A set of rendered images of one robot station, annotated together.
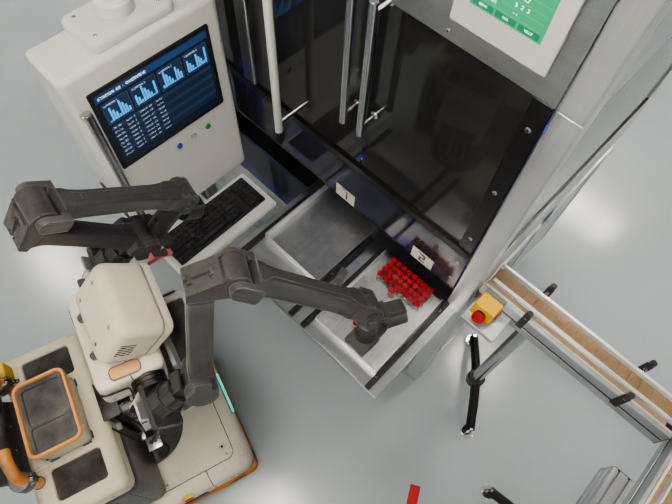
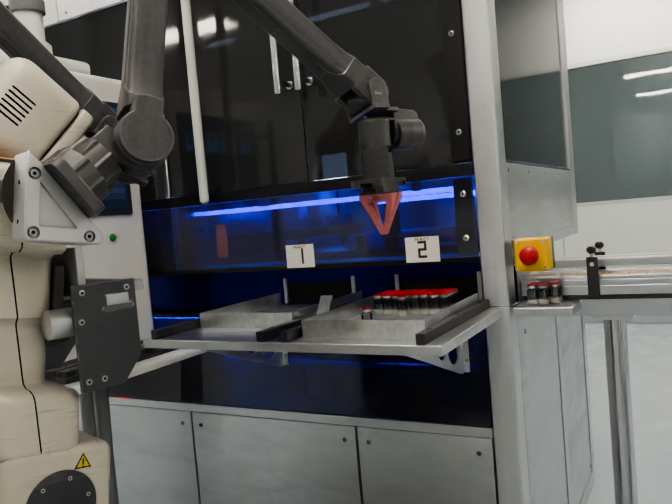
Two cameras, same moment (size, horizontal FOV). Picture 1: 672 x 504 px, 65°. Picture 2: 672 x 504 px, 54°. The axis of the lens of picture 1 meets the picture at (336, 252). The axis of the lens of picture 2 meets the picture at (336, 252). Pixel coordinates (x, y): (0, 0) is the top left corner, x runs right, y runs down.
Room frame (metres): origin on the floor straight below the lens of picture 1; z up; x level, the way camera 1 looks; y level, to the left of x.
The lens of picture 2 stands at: (-0.68, 0.22, 1.11)
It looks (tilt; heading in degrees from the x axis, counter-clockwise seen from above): 3 degrees down; 349
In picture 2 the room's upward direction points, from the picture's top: 5 degrees counter-clockwise
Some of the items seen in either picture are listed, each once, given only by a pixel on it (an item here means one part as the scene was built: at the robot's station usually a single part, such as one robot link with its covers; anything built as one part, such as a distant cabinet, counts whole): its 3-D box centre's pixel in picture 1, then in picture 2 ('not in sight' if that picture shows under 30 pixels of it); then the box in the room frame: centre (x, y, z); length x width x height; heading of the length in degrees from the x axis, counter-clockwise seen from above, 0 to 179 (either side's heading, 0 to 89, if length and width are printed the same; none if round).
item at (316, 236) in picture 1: (325, 228); (285, 308); (0.95, 0.04, 0.90); 0.34 x 0.26 x 0.04; 140
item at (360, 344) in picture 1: (366, 331); (378, 169); (0.47, -0.10, 1.19); 0.10 x 0.07 x 0.07; 139
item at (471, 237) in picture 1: (482, 216); (454, 79); (0.73, -0.36, 1.40); 0.04 x 0.01 x 0.80; 50
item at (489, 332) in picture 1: (488, 315); (548, 306); (0.68, -0.52, 0.87); 0.14 x 0.13 x 0.02; 140
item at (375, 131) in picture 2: (370, 322); (377, 135); (0.48, -0.10, 1.25); 0.07 x 0.06 x 0.07; 113
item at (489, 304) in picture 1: (487, 306); (534, 253); (0.65, -0.48, 1.00); 0.08 x 0.07 x 0.07; 140
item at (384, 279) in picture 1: (397, 291); (410, 304); (0.72, -0.21, 0.91); 0.18 x 0.02 x 0.05; 50
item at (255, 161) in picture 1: (252, 158); (164, 359); (1.35, 0.38, 0.73); 1.98 x 0.01 x 0.25; 50
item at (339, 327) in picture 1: (380, 309); (395, 313); (0.66, -0.16, 0.90); 0.34 x 0.26 x 0.04; 140
